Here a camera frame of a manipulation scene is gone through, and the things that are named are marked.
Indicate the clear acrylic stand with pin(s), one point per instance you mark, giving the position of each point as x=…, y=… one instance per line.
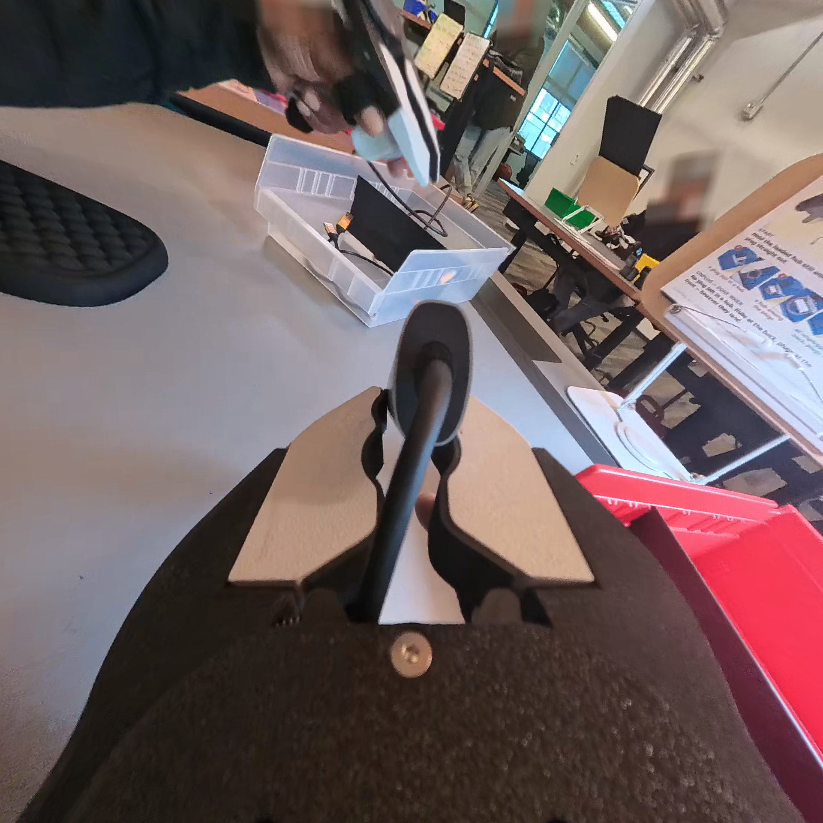
x=588, y=218

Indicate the black mesh cushion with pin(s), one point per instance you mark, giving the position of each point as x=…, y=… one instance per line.
x=64, y=238

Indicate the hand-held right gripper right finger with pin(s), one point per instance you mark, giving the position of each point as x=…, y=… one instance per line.
x=514, y=514

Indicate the instruction sheet on stand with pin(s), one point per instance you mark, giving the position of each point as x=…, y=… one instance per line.
x=681, y=257

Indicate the tan and black panel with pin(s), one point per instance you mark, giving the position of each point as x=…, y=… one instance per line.
x=620, y=167

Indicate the wooden desk black legs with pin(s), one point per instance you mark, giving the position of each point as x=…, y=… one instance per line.
x=572, y=238

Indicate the green plastic bin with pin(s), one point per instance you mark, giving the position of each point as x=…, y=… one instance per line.
x=566, y=204

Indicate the person's right hand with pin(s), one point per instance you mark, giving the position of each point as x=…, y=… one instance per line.
x=427, y=508

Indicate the yellow plastic bin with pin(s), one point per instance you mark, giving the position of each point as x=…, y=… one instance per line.
x=646, y=262

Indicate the black divider panel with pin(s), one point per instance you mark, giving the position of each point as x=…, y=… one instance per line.
x=386, y=225

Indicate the clear plastic bin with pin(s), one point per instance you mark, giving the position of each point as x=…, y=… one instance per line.
x=386, y=289

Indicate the blue plastic bin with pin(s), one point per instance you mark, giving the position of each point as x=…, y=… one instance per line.
x=418, y=6

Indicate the person's left forearm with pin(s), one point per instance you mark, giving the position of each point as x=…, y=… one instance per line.
x=128, y=45

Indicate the easel board with sheet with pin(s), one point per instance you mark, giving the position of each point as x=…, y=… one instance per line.
x=464, y=67
x=437, y=45

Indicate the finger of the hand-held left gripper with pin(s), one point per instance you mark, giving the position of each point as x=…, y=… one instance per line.
x=427, y=109
x=408, y=138

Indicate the black battery charger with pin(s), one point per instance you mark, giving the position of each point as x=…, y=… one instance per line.
x=630, y=267

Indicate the small red plastic bin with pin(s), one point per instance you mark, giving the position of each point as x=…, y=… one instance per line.
x=739, y=546

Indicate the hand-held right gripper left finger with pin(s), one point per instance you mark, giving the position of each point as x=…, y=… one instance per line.
x=308, y=508

